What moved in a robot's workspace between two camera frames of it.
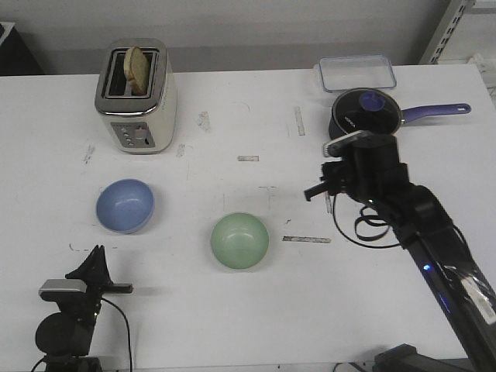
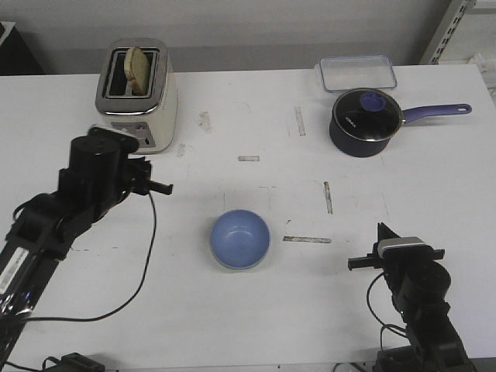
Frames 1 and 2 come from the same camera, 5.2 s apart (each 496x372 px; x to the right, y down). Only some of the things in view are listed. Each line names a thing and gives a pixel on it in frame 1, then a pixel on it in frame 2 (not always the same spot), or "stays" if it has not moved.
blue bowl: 125,205 → 239,239
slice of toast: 136,70 stays
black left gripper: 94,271 → 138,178
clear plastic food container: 356,72 stays
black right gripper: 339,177 → 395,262
